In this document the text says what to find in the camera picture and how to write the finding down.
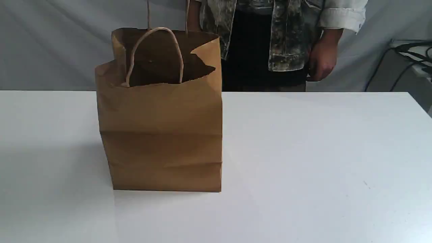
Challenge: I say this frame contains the person's left hand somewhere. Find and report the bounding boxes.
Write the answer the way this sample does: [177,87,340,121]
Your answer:
[307,40,338,82]

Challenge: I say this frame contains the brown paper bag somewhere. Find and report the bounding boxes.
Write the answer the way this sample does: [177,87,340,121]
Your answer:
[95,23,223,192]

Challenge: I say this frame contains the person's right forearm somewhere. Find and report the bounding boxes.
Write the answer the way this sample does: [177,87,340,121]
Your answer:
[186,0,202,32]

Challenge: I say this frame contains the person's left forearm white sleeve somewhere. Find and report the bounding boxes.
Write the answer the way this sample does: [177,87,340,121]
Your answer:
[318,0,368,45]

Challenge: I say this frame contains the person's torso camouflage jacket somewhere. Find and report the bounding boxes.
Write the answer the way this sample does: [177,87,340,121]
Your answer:
[201,0,325,92]

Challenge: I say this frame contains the black cables on right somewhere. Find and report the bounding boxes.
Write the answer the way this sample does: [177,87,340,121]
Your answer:
[364,40,432,92]

